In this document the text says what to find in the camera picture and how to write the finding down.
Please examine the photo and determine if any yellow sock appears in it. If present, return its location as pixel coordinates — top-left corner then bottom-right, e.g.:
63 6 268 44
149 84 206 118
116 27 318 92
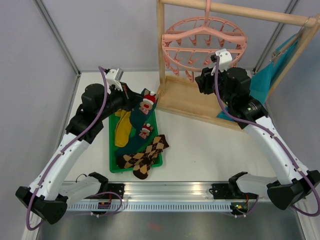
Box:
114 109 132 148

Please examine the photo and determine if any metal clip hanger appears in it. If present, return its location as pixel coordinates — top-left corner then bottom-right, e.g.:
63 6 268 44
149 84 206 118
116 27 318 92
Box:
270 16 312 64

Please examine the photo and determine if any green plastic tray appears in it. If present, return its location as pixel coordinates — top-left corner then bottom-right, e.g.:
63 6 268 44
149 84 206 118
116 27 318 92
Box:
109 98 160 175

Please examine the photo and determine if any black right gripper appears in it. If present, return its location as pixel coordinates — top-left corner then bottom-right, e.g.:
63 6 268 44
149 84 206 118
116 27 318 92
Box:
195 62 234 106

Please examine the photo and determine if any pink round clip hanger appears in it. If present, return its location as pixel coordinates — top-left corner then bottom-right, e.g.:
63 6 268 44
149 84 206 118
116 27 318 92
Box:
158 0 248 81

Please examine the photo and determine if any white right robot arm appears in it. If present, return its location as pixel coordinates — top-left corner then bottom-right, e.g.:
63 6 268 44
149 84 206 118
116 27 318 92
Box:
195 67 320 210

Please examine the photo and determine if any teal cloth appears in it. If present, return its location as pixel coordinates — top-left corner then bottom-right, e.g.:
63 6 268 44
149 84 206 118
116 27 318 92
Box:
216 32 301 123

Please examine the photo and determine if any green reindeer sock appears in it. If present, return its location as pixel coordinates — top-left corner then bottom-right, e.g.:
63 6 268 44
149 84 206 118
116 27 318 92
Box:
114 123 154 158
129 88 159 130

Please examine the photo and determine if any brown argyle sock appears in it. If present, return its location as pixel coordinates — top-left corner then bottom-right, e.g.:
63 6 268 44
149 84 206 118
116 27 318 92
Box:
116 134 169 169
133 150 161 180

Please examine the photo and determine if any wooden hanger rack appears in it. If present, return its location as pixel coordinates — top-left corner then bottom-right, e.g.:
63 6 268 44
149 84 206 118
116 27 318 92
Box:
156 0 320 130

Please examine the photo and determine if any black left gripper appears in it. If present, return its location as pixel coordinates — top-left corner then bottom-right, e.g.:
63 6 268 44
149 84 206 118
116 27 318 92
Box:
97 81 144 120

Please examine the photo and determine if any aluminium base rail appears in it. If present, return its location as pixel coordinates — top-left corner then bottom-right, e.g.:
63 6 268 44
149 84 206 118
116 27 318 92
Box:
59 181 276 201

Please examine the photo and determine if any white slotted cable duct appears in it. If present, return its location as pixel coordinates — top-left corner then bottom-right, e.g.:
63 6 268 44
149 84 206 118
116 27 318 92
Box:
67 201 246 213

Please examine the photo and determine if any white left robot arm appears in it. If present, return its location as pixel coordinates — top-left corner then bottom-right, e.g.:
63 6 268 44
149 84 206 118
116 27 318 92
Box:
15 83 142 225

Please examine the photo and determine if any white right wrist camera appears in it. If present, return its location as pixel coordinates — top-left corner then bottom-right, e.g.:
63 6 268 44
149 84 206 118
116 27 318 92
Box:
210 48 233 76

